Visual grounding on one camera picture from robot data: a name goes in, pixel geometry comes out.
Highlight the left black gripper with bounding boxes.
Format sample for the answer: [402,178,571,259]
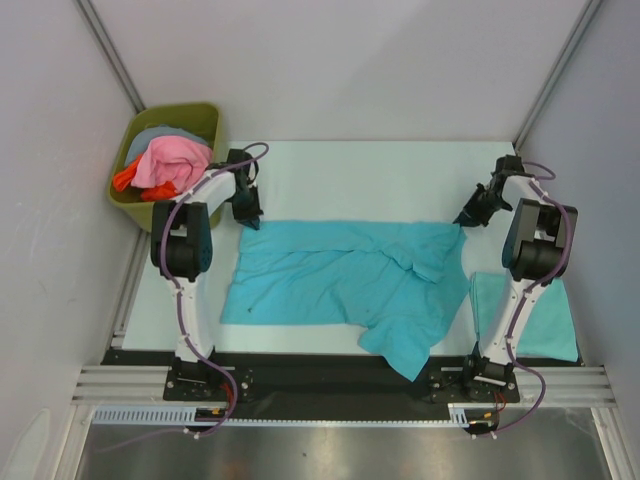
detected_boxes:
[228,185,263,231]

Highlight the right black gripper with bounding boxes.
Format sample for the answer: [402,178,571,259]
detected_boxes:
[455,183,510,228]

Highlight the cyan blue t shirt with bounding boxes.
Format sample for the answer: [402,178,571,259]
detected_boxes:
[221,221,470,381]

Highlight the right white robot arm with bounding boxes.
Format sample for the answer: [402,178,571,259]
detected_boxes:
[454,155,578,401]

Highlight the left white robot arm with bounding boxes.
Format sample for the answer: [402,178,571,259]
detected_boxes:
[150,142,269,401]

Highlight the orange red t shirt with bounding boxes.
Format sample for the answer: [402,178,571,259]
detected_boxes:
[112,154,178,202]

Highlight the pink t shirt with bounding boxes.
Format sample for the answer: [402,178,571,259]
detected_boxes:
[131,135,213,193]

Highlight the olive green plastic bin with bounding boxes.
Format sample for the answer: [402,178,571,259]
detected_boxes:
[107,102,228,232]

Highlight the grey blue t shirt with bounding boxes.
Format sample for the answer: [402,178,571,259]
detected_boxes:
[124,125,208,167]

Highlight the folded teal t shirt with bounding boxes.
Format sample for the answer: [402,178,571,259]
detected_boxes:
[470,272,579,362]

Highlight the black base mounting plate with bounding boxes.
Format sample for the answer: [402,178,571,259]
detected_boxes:
[99,349,584,415]

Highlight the white slotted cable duct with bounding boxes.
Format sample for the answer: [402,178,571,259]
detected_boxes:
[93,404,496,428]

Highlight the aluminium extrusion rail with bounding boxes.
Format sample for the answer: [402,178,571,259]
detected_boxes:
[72,365,169,405]

